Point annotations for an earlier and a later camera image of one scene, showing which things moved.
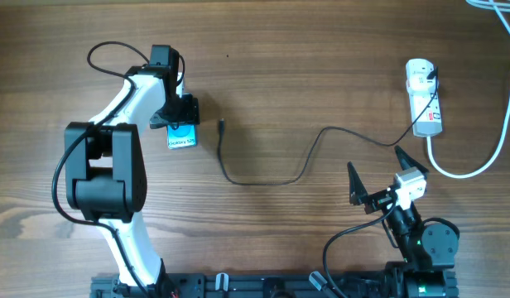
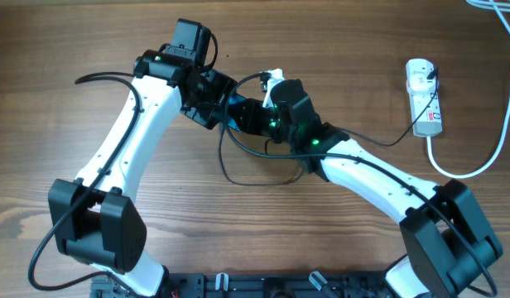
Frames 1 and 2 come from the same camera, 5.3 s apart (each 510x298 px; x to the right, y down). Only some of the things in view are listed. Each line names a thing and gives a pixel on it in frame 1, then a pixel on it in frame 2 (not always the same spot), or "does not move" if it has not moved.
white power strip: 429,123 does not move
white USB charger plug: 417,84 does not move
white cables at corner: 499,6 does not move
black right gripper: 359,194 → 247,122
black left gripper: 190,115 → 223,84
